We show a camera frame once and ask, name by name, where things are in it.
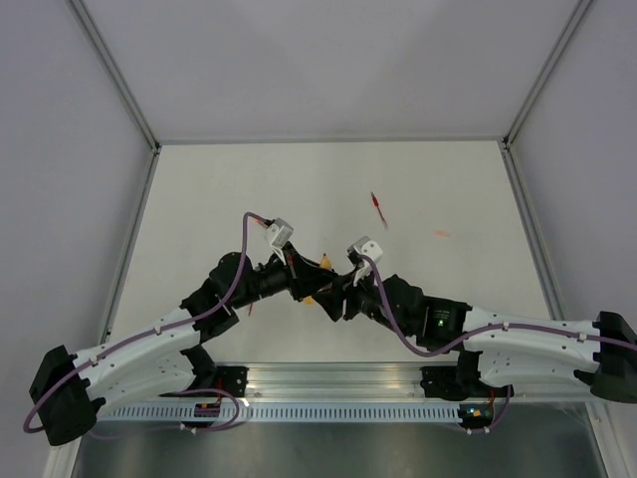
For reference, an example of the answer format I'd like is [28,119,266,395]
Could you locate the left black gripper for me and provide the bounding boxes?
[232,241,337,310]

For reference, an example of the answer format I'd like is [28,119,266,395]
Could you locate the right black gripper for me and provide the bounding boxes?
[312,264,410,339]

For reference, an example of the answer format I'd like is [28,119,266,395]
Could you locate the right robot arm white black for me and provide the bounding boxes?
[313,275,636,404]

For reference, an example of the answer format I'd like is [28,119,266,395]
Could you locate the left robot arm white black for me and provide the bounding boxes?
[23,244,338,446]

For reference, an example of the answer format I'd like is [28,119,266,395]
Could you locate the red thin pen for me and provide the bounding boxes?
[370,191,389,230]

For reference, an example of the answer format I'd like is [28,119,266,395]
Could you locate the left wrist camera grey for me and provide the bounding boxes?
[264,218,294,249]

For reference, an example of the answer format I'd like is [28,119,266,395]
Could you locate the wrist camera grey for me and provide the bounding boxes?
[346,236,383,264]
[264,218,294,249]

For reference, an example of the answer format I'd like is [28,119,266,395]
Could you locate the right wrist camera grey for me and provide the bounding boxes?
[346,236,383,264]

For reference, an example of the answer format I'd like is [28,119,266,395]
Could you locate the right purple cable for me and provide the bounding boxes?
[365,257,623,359]

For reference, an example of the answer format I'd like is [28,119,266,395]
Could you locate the purple cable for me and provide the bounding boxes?
[22,212,270,442]
[365,257,623,359]

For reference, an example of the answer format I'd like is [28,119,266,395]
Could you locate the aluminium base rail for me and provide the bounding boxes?
[74,360,611,402]

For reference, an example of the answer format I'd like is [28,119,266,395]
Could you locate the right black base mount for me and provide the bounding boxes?
[420,366,507,402]

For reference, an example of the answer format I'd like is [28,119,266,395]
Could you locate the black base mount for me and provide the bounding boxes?
[213,365,249,397]
[420,366,507,402]

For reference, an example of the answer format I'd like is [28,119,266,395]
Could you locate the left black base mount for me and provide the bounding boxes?
[213,365,249,397]

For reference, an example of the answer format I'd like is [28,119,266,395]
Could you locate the white slotted cable duct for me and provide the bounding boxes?
[103,398,461,423]

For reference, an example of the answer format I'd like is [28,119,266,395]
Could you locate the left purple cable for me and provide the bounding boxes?
[22,212,270,442]

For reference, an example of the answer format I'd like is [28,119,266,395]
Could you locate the aluminium frame left post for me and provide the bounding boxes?
[65,0,161,153]

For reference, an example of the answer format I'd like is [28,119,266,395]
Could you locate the aluminium frame post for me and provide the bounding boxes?
[65,0,161,153]
[502,0,596,149]

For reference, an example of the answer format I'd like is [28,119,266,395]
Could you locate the aluminium frame right post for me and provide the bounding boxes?
[502,0,596,149]

